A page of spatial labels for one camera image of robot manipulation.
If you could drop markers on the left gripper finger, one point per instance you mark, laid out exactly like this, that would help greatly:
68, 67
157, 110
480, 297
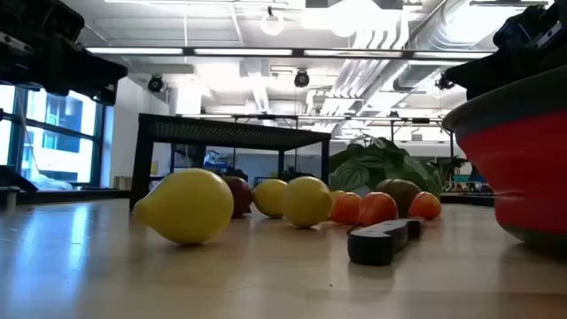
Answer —
105, 95
97, 73

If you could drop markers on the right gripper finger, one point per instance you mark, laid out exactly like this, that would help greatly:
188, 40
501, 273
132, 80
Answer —
478, 77

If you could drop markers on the red collapsible colander grey rim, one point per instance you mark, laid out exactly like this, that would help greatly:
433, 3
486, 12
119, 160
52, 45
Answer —
531, 168

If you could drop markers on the brown kiwi fruit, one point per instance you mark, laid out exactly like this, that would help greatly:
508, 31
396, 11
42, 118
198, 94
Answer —
401, 188

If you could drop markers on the yellow lemon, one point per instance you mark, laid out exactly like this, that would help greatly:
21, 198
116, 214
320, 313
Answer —
186, 206
306, 201
269, 198

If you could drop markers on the dark red apple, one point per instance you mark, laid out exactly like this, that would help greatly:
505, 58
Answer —
241, 196

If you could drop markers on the black ceiling spotlight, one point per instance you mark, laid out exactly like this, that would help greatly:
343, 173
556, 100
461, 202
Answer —
301, 79
443, 83
155, 83

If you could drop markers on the black metal gantry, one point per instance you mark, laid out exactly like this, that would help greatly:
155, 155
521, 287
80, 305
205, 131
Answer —
421, 120

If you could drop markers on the small wooden crate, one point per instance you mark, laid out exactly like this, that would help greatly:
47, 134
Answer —
121, 182

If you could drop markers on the black perforated metal rack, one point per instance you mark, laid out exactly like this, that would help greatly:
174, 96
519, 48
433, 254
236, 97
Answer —
221, 133

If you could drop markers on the green plant white pot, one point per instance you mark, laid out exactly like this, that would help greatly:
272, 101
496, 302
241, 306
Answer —
367, 168

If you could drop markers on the long linear ceiling light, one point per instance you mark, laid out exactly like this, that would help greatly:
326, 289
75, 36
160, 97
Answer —
243, 52

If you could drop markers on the white round ceiling lamp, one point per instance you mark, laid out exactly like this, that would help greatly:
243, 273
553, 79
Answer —
271, 22

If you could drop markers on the silver round ventilation duct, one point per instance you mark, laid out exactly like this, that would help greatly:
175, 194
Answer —
443, 26

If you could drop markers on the large window black frame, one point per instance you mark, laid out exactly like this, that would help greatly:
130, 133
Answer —
62, 146

